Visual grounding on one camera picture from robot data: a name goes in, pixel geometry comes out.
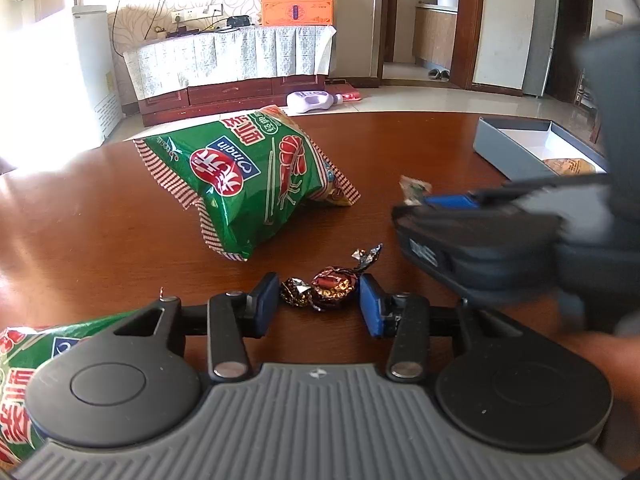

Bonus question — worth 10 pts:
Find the clear small candy packet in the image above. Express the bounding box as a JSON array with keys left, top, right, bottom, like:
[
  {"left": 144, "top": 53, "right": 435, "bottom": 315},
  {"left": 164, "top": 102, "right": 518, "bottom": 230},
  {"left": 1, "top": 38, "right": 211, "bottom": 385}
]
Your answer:
[{"left": 399, "top": 176, "right": 432, "bottom": 206}]

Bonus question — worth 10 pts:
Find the brown foil candy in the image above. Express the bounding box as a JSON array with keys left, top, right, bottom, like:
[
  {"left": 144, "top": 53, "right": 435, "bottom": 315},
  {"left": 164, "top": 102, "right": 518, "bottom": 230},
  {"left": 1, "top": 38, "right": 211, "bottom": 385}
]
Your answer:
[{"left": 280, "top": 244, "right": 384, "bottom": 312}]

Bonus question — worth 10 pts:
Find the brown gold pastry packet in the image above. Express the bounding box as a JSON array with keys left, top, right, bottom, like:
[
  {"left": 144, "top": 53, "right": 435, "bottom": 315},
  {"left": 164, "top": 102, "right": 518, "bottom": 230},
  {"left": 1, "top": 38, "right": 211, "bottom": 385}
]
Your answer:
[{"left": 544, "top": 158, "right": 597, "bottom": 176}]

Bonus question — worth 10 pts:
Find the green shrimp chips bag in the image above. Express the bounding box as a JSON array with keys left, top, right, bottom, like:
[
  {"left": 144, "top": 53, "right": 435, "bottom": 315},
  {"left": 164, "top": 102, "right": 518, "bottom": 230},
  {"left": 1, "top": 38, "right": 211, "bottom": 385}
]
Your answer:
[
  {"left": 134, "top": 105, "right": 360, "bottom": 261},
  {"left": 0, "top": 309, "right": 139, "bottom": 466}
]

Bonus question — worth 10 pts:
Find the grey shallow cardboard box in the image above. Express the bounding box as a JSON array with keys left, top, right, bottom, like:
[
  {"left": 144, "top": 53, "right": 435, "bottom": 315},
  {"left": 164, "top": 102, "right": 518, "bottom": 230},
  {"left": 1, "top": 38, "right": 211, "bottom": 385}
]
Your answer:
[{"left": 473, "top": 116, "right": 608, "bottom": 180}]

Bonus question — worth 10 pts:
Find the pair of slippers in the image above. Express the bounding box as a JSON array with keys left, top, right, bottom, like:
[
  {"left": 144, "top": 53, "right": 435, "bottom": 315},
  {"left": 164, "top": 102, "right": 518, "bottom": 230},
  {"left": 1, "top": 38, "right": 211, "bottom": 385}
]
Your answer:
[{"left": 428, "top": 68, "right": 450, "bottom": 81}]

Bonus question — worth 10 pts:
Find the wooden kitchen cabinet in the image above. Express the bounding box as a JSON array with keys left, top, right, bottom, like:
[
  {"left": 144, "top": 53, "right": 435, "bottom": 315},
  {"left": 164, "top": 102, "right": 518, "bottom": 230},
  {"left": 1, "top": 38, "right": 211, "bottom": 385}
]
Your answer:
[{"left": 412, "top": 4, "right": 458, "bottom": 70}]

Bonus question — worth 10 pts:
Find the purple detergent bottle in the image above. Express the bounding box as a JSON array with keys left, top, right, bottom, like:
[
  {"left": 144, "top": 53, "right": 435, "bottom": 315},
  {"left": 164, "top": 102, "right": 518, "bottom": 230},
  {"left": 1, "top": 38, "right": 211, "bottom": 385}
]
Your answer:
[{"left": 285, "top": 90, "right": 343, "bottom": 115}]

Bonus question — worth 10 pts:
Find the red wooden tv cabinet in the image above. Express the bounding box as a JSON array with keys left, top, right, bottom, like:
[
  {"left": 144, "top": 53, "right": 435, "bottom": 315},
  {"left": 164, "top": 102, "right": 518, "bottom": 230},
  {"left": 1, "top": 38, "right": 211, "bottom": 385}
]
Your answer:
[{"left": 138, "top": 75, "right": 358, "bottom": 127}]

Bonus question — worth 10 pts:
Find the silver refrigerator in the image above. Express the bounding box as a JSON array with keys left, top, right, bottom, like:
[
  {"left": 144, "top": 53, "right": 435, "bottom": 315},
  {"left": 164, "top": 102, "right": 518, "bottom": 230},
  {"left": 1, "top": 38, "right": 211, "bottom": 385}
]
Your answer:
[{"left": 522, "top": 0, "right": 560, "bottom": 98}]

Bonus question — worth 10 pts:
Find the white patterned cabinet cloth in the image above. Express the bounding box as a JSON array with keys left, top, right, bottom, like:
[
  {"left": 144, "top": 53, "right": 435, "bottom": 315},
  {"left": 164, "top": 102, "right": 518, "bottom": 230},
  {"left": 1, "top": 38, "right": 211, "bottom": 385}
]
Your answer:
[{"left": 124, "top": 25, "right": 336, "bottom": 101}]

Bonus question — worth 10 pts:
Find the black router box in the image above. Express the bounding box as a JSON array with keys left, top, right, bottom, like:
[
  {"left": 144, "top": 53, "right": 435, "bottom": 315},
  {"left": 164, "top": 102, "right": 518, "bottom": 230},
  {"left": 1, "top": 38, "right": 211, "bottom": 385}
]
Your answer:
[{"left": 227, "top": 15, "right": 252, "bottom": 28}]

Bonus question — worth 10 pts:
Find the white chest freezer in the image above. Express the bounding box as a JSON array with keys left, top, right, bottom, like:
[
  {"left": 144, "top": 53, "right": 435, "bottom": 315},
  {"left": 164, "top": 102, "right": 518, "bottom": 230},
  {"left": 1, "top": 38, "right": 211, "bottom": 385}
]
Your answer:
[{"left": 72, "top": 6, "right": 124, "bottom": 144}]

